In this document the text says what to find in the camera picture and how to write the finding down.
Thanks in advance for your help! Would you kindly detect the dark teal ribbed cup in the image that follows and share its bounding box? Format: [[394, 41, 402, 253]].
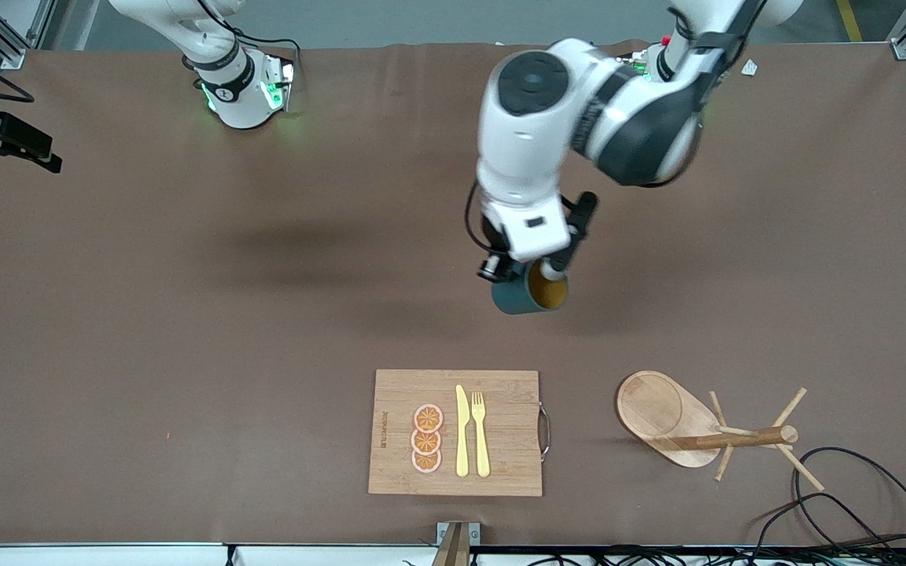
[[491, 262, 570, 316]]

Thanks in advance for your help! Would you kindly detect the wooden cup rack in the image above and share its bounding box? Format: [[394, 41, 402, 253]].
[[617, 369, 825, 492]]

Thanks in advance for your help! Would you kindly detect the wooden cutting board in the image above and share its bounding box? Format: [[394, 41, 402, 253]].
[[367, 369, 552, 498]]

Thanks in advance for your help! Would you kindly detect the yellow plastic knife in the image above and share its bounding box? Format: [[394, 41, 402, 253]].
[[455, 384, 471, 478]]

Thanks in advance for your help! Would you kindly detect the yellow plastic fork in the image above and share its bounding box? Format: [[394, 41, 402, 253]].
[[471, 391, 492, 478]]

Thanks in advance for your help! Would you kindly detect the brown table cover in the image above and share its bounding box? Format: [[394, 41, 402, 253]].
[[0, 41, 906, 547]]

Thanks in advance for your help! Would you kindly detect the grey metal bracket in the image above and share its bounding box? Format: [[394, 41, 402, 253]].
[[436, 521, 481, 546]]

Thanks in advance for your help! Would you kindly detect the brown camera pole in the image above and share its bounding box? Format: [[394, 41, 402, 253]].
[[431, 524, 471, 566]]

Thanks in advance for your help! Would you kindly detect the black cable bundle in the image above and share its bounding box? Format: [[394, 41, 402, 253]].
[[484, 545, 906, 566]]

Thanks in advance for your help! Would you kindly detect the thin black cable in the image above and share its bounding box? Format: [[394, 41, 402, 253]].
[[750, 492, 894, 560]]

